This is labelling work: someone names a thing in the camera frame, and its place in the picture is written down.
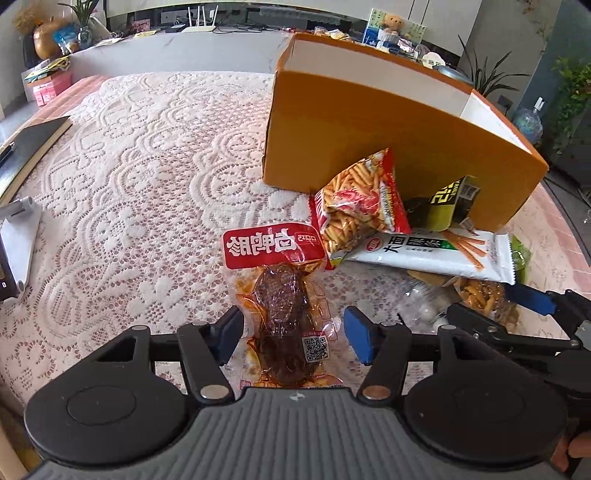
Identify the black and green packet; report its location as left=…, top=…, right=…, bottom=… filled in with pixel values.
left=406, top=175, right=481, bottom=232

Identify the brown teddy bear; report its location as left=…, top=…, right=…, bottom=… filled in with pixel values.
left=379, top=14, right=407, bottom=37

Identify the silver tablet stand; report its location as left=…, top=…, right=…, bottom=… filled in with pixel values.
left=0, top=196, right=43, bottom=298

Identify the pile of wrapped snacks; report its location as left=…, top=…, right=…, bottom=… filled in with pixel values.
left=314, top=26, right=357, bottom=42

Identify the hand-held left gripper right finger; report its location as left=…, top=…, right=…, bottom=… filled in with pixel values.
left=343, top=306, right=492, bottom=403

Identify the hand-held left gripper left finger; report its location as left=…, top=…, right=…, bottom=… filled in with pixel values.
left=93, top=306, right=245, bottom=406

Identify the black notebook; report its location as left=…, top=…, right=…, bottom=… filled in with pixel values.
left=0, top=115, right=72, bottom=206

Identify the clear packet of orange sticks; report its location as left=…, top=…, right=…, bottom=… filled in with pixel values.
left=452, top=277, right=520, bottom=330

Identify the dried flower bunch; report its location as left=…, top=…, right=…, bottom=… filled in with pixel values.
left=11, top=4, right=47, bottom=35

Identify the pink box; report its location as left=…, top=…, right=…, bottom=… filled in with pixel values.
left=23, top=69, right=74, bottom=107

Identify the blue water jug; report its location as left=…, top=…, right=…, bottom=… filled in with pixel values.
left=512, top=97, right=544, bottom=145

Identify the orange cardboard box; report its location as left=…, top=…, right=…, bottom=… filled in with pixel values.
left=262, top=32, right=550, bottom=232

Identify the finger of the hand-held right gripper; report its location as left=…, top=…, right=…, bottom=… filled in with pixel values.
left=504, top=281, right=591, bottom=333
left=445, top=302, right=583, bottom=358

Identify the clear packet of white balls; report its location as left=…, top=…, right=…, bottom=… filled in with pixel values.
left=397, top=272, right=462, bottom=334

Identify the teddy bear picture card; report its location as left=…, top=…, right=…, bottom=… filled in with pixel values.
left=362, top=8, right=426, bottom=51

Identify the red duck leg packet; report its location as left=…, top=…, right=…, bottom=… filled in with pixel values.
left=222, top=223, right=345, bottom=388

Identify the green plant in glass vase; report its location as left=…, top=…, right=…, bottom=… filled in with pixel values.
left=58, top=0, right=112, bottom=47

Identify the green snack packet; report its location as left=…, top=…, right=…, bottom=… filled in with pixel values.
left=508, top=235, right=533, bottom=273

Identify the white gluten strip packet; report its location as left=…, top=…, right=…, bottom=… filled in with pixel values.
left=342, top=228, right=515, bottom=284

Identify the person's right hand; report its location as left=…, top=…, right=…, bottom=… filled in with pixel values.
left=551, top=431, right=591, bottom=474

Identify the black tablet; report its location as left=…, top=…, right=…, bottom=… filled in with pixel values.
left=0, top=240, right=14, bottom=303

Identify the long-leaf plant in dark pot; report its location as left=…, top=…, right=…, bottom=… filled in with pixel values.
left=457, top=34, right=532, bottom=103

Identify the climbing green plant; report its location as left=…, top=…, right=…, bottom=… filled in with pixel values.
left=549, top=55, right=591, bottom=153

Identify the white router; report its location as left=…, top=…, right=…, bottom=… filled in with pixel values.
left=182, top=6, right=220, bottom=34

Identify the gold vase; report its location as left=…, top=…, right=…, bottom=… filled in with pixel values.
left=33, top=16, right=70, bottom=61

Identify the red fries snack packet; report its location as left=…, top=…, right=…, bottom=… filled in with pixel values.
left=308, top=148, right=413, bottom=271

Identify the blue snack bag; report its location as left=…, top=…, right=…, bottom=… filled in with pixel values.
left=53, top=25, right=81, bottom=55

